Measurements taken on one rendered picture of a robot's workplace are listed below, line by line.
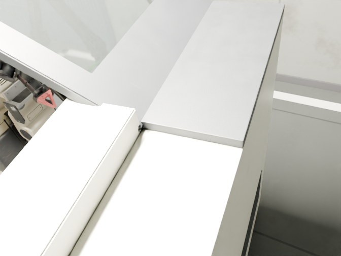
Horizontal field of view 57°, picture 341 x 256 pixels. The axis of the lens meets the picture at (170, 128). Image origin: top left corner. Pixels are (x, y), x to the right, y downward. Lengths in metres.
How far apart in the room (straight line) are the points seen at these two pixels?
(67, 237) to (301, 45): 2.71
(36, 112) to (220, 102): 1.52
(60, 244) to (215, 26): 0.87
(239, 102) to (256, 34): 0.34
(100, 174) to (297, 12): 2.47
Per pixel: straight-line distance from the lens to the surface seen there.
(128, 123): 0.79
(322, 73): 3.22
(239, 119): 0.82
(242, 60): 1.01
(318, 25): 2.97
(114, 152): 0.76
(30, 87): 1.50
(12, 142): 2.47
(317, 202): 2.48
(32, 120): 2.17
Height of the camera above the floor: 2.08
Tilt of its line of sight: 46 degrees down
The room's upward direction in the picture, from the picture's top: 12 degrees counter-clockwise
